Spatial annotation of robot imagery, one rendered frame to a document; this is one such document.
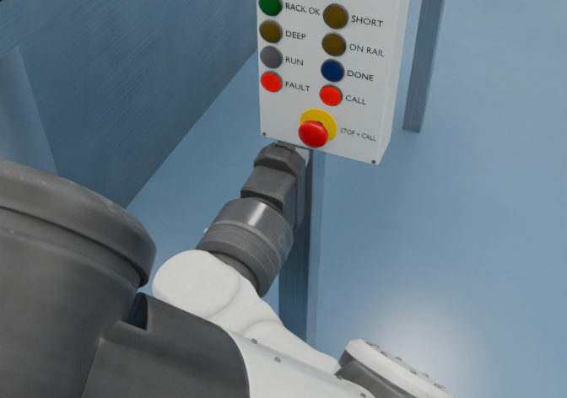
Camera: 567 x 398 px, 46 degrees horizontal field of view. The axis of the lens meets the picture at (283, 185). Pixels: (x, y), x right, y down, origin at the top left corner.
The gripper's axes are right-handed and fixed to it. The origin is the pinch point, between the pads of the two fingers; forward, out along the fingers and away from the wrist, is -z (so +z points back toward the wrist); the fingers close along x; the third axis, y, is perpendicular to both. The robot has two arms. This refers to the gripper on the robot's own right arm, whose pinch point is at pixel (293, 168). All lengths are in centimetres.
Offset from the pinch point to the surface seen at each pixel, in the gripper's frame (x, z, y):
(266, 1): 16.7, -8.2, 6.8
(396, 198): -87, -91, 1
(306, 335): -57, -15, 2
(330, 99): 5.2, -8.2, -1.7
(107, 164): -67, -54, 75
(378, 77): 9.3, -9.0, -7.2
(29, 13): -12, -37, 71
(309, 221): -24.7, -15.1, 2.7
